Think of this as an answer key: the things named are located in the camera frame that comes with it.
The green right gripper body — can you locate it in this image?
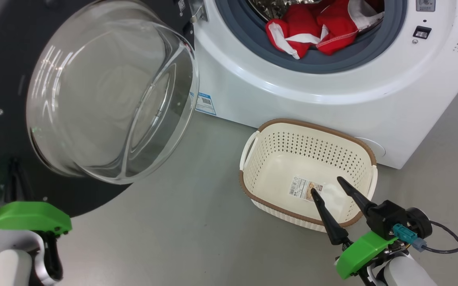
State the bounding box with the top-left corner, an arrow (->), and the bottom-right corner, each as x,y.
335,230 -> 408,280

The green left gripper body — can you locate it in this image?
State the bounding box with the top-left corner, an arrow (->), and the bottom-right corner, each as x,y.
0,201 -> 72,239

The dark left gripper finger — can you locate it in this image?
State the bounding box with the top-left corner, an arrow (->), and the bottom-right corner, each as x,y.
8,158 -> 19,202
18,161 -> 35,202

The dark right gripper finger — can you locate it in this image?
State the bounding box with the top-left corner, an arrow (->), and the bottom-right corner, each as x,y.
311,188 -> 349,245
336,176 -> 377,218

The red and white garment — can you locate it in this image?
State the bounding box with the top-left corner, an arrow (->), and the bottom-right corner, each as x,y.
265,0 -> 385,60

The cream perforated laundry basket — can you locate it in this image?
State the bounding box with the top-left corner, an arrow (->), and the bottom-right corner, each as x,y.
239,118 -> 378,233

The white front-load washing machine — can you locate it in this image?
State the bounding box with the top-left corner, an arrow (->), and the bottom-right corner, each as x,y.
189,0 -> 458,170

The stainless steel washing machine drum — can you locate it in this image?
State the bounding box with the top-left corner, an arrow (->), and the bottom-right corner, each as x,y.
248,0 -> 305,20

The metal door hinge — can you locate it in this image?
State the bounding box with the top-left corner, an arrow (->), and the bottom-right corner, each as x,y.
189,0 -> 209,23

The round white filter cover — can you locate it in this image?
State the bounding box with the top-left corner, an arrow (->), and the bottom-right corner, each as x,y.
354,137 -> 386,158

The blue energy label sticker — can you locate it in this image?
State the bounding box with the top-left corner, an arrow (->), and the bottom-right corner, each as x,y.
189,92 -> 217,116

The teal right cable connector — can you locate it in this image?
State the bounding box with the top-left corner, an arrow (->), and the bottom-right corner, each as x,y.
392,224 -> 427,252

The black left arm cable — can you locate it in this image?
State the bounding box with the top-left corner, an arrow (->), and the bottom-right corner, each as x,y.
40,232 -> 64,282

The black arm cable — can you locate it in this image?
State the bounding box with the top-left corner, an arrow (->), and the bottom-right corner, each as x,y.
420,220 -> 458,286
40,232 -> 64,282

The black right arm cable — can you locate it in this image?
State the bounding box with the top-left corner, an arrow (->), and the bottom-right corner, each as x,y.
420,220 -> 458,286

